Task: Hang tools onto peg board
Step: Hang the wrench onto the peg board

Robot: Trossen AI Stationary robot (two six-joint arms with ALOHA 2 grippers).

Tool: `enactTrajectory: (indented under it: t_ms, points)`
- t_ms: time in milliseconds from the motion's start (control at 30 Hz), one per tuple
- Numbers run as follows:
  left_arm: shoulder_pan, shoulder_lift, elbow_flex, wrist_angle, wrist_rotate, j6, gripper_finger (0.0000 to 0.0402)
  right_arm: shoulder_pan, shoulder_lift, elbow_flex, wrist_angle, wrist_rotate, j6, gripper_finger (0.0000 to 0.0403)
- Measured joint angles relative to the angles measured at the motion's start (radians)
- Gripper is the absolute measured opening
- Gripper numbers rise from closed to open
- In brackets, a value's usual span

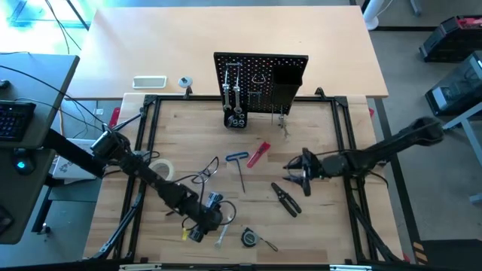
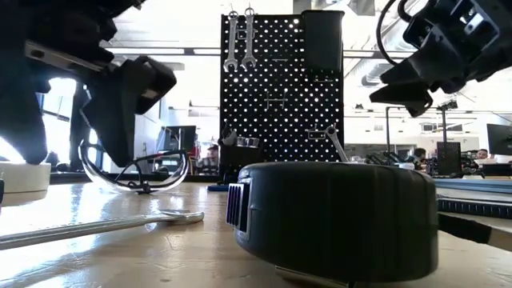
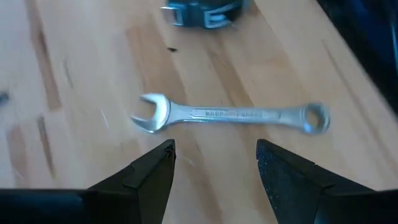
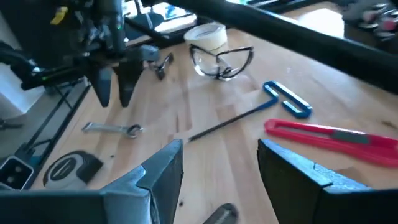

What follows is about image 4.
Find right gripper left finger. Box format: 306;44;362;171
0;138;185;224

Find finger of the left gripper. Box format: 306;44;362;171
114;57;146;108
89;63;115;108

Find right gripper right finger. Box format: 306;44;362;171
257;138;398;224

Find silver combination wrench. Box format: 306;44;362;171
81;121;144;139

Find red utility knife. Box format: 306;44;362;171
263;118;398;169

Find black wire stripper pliers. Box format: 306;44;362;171
203;202;240;224

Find blue handled hex key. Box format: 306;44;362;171
187;80;313;143

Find black grey tape measure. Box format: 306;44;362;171
42;150;104;191

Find white masking tape roll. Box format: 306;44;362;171
183;22;229;52

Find white box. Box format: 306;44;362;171
0;62;46;121

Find clear safety glasses black frame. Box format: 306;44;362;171
188;43;255;82

